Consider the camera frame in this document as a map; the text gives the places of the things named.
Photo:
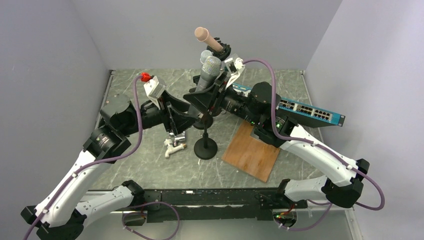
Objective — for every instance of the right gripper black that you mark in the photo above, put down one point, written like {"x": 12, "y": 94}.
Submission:
{"x": 215, "y": 95}

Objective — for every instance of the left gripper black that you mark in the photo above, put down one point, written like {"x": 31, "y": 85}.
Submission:
{"x": 180, "y": 122}

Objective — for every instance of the grey handheld microphone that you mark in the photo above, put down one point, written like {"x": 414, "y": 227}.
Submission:
{"x": 210, "y": 70}

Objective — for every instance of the black front microphone stand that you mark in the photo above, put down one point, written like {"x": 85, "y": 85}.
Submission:
{"x": 205, "y": 148}

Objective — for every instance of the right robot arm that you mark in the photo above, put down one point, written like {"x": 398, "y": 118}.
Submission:
{"x": 341, "y": 183}

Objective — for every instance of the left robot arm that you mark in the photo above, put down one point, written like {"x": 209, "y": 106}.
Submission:
{"x": 63, "y": 215}

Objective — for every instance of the white microphone with stand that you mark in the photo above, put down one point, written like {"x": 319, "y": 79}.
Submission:
{"x": 204, "y": 55}

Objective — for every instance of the pink microphone on stand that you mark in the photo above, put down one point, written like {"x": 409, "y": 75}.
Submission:
{"x": 214, "y": 44}

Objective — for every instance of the chrome white faucet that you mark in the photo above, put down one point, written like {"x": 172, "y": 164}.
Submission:
{"x": 175, "y": 143}

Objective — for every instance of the wooden board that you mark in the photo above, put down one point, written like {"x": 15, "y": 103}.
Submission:
{"x": 250, "y": 155}

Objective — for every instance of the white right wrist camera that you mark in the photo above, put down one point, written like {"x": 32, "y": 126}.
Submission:
{"x": 235, "y": 66}

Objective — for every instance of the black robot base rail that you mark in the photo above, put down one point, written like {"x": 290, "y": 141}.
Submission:
{"x": 217, "y": 204}

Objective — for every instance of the blue network switch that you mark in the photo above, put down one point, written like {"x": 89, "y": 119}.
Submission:
{"x": 311, "y": 114}

